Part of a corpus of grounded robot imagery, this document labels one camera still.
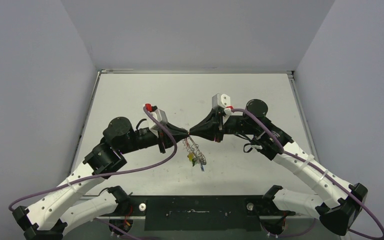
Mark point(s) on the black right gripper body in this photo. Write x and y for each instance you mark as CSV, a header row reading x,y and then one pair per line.
x,y
218,126

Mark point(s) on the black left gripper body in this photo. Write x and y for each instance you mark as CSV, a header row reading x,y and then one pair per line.
x,y
163,137

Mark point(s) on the metal ring disc with keyrings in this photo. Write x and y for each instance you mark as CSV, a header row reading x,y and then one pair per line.
x,y
194,149

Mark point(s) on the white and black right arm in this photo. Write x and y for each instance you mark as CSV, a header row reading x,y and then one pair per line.
x,y
335,202

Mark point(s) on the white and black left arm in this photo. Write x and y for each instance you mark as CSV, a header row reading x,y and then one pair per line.
x,y
58,213

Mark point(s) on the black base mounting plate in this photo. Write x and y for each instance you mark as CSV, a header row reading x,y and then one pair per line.
x,y
195,222

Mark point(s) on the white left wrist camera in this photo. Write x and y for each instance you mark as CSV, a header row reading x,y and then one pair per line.
x,y
158,114

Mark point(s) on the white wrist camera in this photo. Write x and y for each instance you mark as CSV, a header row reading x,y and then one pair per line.
x,y
158,114
222,102

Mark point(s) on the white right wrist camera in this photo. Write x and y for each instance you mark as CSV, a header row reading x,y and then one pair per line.
x,y
222,102

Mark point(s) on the aluminium frame rail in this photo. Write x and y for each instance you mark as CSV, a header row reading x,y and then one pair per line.
x,y
269,204

